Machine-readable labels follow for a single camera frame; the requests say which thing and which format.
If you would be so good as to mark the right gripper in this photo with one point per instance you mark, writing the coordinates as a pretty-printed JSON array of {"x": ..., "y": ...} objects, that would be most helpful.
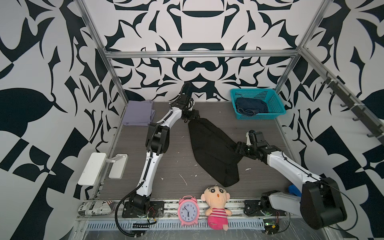
[{"x": 240, "y": 148}]

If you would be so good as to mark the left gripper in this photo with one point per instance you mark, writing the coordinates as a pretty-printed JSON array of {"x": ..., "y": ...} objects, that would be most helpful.
[{"x": 195, "y": 115}]

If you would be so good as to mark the black garment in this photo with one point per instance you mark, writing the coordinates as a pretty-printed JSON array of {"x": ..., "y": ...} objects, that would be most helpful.
[{"x": 215, "y": 151}]

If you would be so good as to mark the lavender skirt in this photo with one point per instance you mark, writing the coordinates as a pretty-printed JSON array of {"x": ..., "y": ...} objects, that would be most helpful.
[{"x": 139, "y": 113}]

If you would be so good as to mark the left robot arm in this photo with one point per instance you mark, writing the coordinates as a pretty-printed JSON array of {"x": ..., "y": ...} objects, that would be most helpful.
[{"x": 157, "y": 143}]

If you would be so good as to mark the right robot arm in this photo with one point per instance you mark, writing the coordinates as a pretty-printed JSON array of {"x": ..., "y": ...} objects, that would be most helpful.
[{"x": 320, "y": 203}]

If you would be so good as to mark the denim garment in basket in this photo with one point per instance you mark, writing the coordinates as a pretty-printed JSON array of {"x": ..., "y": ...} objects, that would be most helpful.
[{"x": 251, "y": 107}]

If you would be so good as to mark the teal plastic basket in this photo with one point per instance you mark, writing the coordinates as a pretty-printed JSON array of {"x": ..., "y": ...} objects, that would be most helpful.
[{"x": 269, "y": 96}]

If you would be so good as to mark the blue cloth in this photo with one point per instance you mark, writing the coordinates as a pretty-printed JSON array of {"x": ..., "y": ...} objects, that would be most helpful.
[{"x": 293, "y": 190}]

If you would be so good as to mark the plush doll pink shirt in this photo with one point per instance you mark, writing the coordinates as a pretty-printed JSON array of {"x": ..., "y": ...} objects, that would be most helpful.
[{"x": 217, "y": 215}]

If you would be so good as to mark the small circuit board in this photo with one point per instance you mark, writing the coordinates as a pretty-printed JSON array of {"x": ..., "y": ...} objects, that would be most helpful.
[{"x": 271, "y": 227}]

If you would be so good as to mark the pink alarm clock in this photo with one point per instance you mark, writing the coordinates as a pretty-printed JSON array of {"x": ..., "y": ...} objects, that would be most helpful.
[{"x": 188, "y": 211}]

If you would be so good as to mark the white rectangular panel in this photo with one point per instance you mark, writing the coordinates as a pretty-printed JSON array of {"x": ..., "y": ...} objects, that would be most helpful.
[
  {"x": 92, "y": 169},
  {"x": 118, "y": 166}
]

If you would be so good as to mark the folded newspaper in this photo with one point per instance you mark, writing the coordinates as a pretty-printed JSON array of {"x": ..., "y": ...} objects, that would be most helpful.
[{"x": 96, "y": 208}]

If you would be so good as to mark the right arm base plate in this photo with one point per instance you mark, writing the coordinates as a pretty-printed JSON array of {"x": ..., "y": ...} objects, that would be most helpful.
[{"x": 253, "y": 208}]

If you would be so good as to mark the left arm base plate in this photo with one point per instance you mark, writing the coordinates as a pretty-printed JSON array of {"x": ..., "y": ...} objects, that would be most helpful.
[{"x": 152, "y": 209}]

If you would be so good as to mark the grey wall hook rail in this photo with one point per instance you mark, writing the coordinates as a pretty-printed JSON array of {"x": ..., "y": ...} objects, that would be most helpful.
[{"x": 361, "y": 111}]

